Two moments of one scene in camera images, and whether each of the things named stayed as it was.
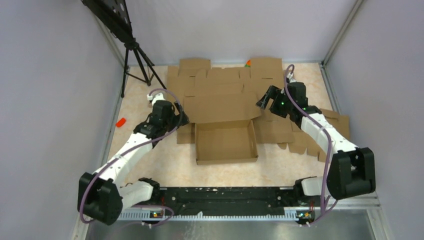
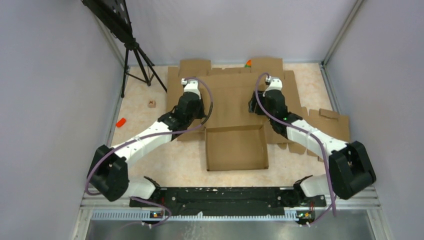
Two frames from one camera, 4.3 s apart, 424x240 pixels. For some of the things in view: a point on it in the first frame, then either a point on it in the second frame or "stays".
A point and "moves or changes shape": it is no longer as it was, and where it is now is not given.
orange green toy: [248, 63] stays
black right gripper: [273, 92] → [252, 104]
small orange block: [120, 122] stays
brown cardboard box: [224, 131] moves or changes shape
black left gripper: [177, 118] → [201, 114]
